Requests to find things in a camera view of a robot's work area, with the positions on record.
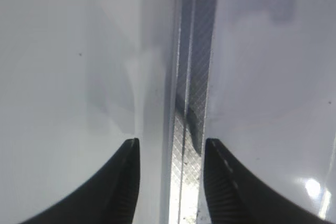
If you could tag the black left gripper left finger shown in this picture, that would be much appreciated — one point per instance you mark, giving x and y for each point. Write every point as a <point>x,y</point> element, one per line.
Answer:
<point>109,196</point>

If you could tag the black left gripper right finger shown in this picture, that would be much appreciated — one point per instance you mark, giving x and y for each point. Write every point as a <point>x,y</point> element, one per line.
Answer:
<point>235,195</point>

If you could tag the white board with aluminium frame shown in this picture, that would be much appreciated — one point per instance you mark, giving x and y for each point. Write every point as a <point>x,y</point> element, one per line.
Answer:
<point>259,75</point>

